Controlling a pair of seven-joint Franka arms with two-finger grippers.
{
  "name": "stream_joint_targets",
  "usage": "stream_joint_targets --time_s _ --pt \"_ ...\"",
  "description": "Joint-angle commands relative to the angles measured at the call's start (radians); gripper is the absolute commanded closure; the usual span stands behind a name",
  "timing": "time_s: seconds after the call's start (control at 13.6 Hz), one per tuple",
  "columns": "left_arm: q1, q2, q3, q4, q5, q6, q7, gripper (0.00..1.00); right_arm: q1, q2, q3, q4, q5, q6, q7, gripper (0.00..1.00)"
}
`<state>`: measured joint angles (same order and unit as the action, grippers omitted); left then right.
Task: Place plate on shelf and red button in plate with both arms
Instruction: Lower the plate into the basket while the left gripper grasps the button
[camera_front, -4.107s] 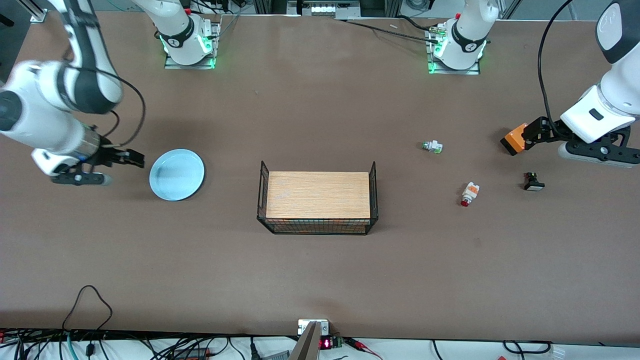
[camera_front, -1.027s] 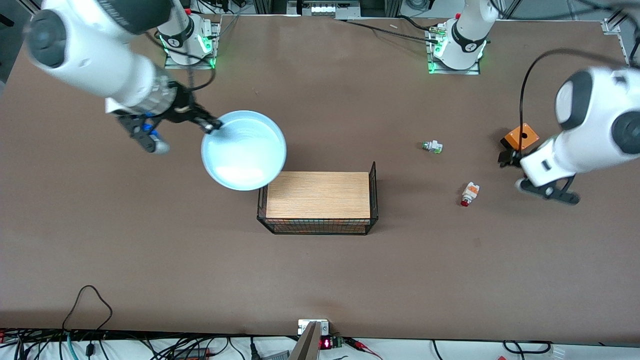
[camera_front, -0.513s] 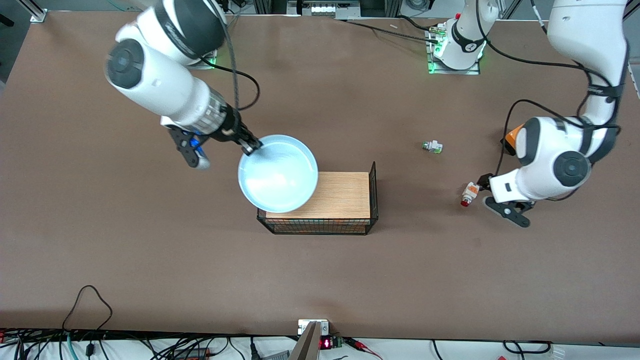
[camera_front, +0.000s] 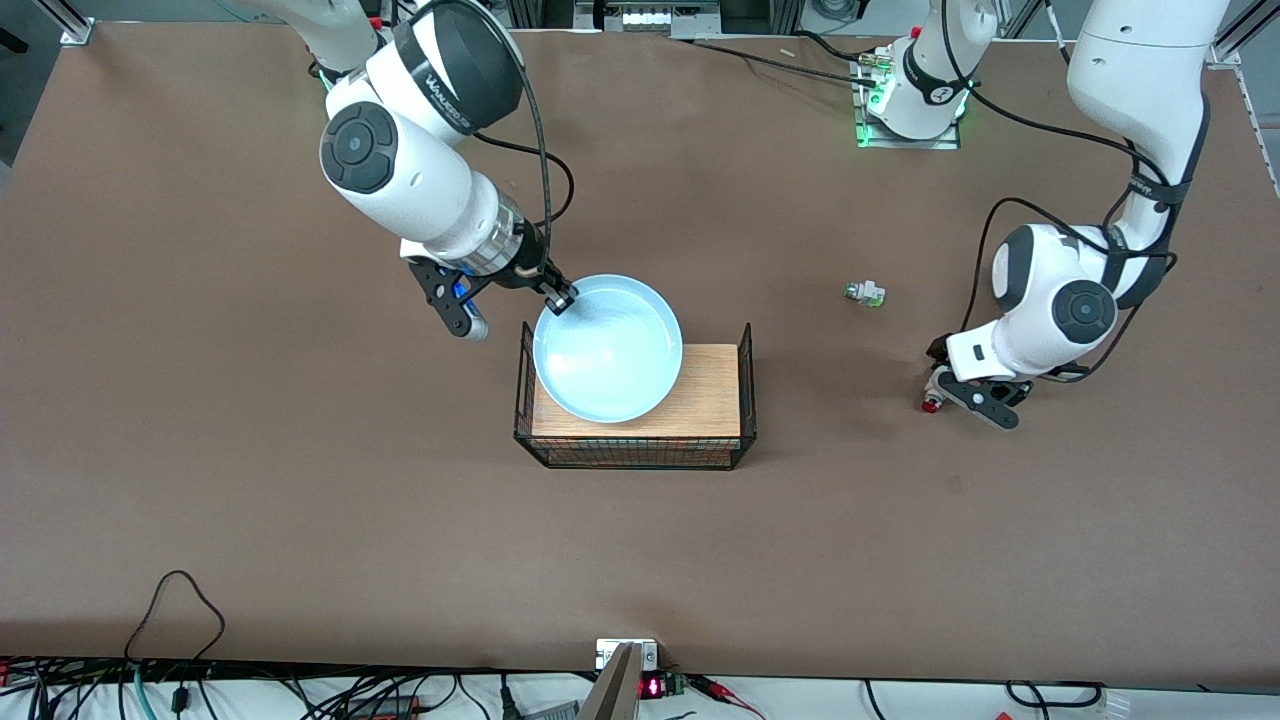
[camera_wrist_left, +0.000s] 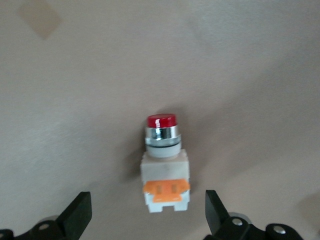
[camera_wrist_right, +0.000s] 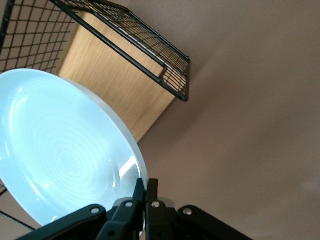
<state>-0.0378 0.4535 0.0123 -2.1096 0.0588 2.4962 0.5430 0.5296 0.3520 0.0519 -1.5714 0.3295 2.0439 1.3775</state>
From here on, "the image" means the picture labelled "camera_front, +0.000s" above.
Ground light blue round plate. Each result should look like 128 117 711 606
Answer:
533 275 685 424

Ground wooden board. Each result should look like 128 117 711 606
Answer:
530 343 743 441

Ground white device with sockets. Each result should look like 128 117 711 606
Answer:
598 0 723 39

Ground grey metal bar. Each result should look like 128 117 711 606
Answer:
578 643 643 720

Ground red clip lead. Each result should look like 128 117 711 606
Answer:
690 676 766 720

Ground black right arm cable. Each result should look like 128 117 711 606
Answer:
462 30 578 271

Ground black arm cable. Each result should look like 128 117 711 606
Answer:
462 30 578 271
965 85 1176 186

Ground black wire mesh basket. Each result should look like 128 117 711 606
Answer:
513 321 758 471

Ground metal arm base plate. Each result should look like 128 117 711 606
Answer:
850 48 963 151

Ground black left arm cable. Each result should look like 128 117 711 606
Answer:
965 85 1176 186

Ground black cable on table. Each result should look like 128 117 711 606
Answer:
665 36 883 89

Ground black floor cable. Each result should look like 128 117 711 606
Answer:
1005 680 1103 709

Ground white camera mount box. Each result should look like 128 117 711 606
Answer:
596 638 661 673

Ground black cable rail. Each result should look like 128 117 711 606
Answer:
0 657 491 691

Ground thin black cable loop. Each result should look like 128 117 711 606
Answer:
124 570 227 666

